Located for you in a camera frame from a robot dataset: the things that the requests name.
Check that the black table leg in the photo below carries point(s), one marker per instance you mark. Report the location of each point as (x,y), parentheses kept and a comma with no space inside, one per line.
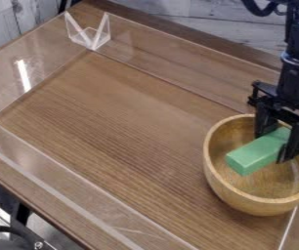
(22,214)

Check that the brown wooden bowl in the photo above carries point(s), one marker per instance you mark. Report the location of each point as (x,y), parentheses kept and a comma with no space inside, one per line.
(265,193)

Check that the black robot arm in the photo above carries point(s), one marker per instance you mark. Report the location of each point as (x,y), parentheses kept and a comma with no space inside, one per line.
(284,8)

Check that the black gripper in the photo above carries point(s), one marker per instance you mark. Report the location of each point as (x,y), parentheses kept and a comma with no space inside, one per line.
(269,99)

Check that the green rectangular block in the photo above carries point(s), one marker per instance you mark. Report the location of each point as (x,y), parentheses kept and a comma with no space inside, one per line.
(257,153)

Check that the clear acrylic tray wall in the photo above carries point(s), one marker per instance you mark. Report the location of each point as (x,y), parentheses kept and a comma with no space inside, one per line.
(106,102)

